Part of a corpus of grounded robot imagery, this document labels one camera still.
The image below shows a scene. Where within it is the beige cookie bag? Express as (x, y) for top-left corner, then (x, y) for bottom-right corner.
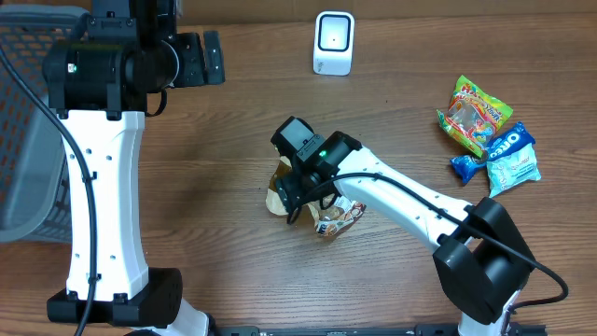
(265, 156), (366, 238)

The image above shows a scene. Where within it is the blue Oreo pack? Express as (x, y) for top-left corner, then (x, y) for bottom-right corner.
(450, 121), (535, 184)

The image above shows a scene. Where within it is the green Haribo candy bag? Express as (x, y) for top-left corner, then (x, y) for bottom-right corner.
(437, 76), (513, 158)

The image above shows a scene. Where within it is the light teal snack bar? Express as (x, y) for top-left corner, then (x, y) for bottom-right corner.
(487, 144), (541, 198)

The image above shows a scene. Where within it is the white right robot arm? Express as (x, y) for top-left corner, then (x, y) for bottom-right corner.
(271, 117), (535, 335)

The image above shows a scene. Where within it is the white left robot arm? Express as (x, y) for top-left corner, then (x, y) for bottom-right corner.
(42, 1), (225, 336)

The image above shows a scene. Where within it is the white barcode scanner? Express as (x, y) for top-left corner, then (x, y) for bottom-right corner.
(312, 10), (355, 77)

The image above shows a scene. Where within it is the grey plastic basket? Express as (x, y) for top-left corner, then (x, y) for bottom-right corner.
(1, 5), (86, 243)

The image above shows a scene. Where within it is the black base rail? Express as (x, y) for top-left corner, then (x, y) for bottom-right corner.
(125, 323), (548, 336)

